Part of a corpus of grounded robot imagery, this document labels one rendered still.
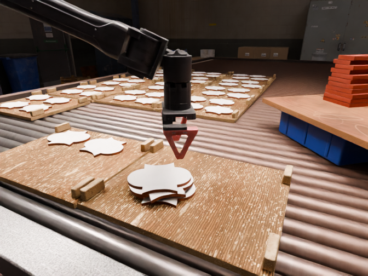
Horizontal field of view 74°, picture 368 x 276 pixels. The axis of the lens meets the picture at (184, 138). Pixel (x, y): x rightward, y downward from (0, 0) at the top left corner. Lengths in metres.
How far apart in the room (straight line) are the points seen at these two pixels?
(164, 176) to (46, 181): 0.30
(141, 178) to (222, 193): 0.19
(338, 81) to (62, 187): 0.97
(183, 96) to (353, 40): 6.55
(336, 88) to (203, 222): 0.76
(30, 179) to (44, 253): 0.25
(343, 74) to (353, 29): 5.88
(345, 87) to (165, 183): 0.75
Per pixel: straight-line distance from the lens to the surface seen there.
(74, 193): 0.60
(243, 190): 0.60
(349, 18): 6.93
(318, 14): 6.88
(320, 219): 0.61
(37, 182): 0.71
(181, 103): 0.49
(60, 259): 0.51
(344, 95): 1.05
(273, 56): 6.69
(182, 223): 0.50
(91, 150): 0.81
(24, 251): 0.56
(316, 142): 0.89
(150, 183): 0.55
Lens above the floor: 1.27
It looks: 22 degrees down
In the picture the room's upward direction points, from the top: straight up
